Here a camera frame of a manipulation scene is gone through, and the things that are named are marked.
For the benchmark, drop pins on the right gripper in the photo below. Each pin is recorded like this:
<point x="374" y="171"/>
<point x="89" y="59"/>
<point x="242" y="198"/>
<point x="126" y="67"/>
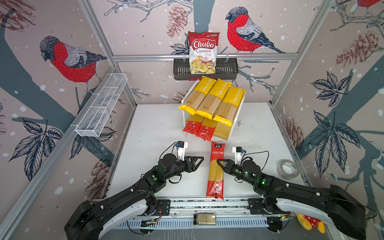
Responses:
<point x="228" y="166"/>

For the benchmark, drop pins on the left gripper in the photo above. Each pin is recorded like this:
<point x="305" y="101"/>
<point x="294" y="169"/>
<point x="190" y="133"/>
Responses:
<point x="191" y="167"/>

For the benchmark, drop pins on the red spaghetti box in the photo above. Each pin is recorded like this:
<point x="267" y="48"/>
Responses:
<point x="193" y="124"/>
<point x="215" y="187"/>
<point x="207" y="129"/>

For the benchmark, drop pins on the yellow spaghetti bag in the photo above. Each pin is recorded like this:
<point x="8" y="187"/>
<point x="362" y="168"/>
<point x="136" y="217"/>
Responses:
<point x="196" y="96"/>
<point x="210" y="104"/>
<point x="227" y="111"/>

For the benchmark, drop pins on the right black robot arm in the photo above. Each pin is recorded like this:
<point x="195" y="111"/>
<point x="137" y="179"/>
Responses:
<point x="331" y="205"/>

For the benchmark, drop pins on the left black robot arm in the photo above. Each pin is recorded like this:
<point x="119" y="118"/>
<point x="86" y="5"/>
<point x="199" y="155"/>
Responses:
<point x="91" y="221"/>

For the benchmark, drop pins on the wooden two-tier shelf rack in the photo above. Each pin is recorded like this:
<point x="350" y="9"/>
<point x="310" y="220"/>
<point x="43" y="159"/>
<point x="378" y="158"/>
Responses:
<point x="222" y="131"/>

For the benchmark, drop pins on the small glass container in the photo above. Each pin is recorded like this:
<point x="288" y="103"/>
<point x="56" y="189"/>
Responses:
<point x="205" y="219"/>

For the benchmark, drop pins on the clear tape roll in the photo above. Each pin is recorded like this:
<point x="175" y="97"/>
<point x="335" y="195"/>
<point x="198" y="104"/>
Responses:
<point x="287" y="170"/>

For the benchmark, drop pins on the yellow plush toy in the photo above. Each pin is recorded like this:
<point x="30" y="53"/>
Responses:
<point x="310" y="223"/>

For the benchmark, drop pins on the Chuba cassava chips bag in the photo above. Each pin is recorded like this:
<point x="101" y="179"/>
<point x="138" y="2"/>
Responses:
<point x="203" y="52"/>

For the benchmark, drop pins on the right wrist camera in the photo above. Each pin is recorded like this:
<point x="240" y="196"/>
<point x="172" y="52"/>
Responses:
<point x="239" y="153"/>

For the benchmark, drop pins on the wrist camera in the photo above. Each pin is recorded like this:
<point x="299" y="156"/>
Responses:
<point x="239" y="153"/>
<point x="181" y="149"/>

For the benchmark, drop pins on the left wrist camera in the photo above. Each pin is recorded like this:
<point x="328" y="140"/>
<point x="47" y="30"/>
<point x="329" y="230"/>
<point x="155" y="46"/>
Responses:
<point x="181" y="149"/>

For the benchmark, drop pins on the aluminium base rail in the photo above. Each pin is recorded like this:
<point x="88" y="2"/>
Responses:
<point x="233" y="212"/>

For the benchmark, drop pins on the white mesh wall basket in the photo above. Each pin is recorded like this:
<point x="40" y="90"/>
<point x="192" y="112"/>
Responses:
<point x="98" y="113"/>

